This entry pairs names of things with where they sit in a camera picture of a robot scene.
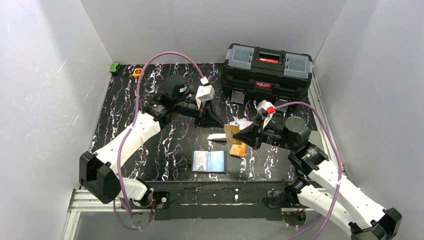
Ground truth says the single orange VIP card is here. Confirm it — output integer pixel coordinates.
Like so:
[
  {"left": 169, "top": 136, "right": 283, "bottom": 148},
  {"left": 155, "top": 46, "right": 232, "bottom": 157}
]
[{"left": 223, "top": 124, "right": 242, "bottom": 145}]

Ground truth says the orange object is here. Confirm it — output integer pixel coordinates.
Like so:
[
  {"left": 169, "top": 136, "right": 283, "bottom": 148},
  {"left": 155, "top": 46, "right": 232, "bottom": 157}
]
[{"left": 229, "top": 143, "right": 247, "bottom": 158}]

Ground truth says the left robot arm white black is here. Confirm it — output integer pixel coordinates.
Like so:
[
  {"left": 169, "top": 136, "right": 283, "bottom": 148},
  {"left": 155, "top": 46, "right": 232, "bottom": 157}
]
[{"left": 79, "top": 75, "right": 224, "bottom": 204}]

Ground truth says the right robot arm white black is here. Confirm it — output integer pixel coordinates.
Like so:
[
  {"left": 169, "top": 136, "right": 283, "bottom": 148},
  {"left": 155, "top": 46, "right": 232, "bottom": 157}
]
[{"left": 233, "top": 116, "right": 402, "bottom": 240}]

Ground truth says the white card on table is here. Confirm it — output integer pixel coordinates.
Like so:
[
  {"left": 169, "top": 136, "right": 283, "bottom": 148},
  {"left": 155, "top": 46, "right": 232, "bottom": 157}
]
[{"left": 235, "top": 118, "right": 253, "bottom": 130}]

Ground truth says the grey foam pad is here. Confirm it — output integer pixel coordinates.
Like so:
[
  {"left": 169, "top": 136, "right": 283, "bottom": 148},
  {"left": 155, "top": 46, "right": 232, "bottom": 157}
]
[{"left": 309, "top": 130, "right": 325, "bottom": 151}]

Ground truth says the yellow tape measure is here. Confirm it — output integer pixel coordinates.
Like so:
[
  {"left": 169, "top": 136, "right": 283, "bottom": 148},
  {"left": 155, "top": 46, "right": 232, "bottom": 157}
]
[{"left": 132, "top": 67, "right": 144, "bottom": 79}]

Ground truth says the green small object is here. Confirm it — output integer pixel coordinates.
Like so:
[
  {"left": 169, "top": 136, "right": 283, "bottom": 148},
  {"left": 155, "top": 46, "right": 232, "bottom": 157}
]
[{"left": 109, "top": 62, "right": 121, "bottom": 75}]

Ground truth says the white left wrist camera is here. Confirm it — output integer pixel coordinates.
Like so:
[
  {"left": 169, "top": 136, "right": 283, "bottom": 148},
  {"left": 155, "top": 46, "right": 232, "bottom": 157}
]
[{"left": 195, "top": 76, "right": 215, "bottom": 110}]

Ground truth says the black toolbox with red handle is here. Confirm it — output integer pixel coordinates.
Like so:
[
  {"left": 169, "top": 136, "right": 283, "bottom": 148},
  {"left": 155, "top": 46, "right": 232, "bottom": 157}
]
[{"left": 220, "top": 43, "right": 313, "bottom": 104}]

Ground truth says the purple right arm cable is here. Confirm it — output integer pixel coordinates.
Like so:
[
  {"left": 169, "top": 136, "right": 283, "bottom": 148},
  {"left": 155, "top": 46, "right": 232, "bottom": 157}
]
[{"left": 273, "top": 101, "right": 343, "bottom": 240}]

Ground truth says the aluminium frame rail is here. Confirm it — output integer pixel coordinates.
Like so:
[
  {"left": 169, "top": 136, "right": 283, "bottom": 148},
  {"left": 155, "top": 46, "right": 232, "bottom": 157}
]
[{"left": 308, "top": 75, "right": 338, "bottom": 167}]

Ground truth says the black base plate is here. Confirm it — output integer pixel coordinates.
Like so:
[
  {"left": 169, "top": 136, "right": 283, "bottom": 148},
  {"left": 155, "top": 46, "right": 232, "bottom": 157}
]
[{"left": 147, "top": 181, "right": 305, "bottom": 221}]

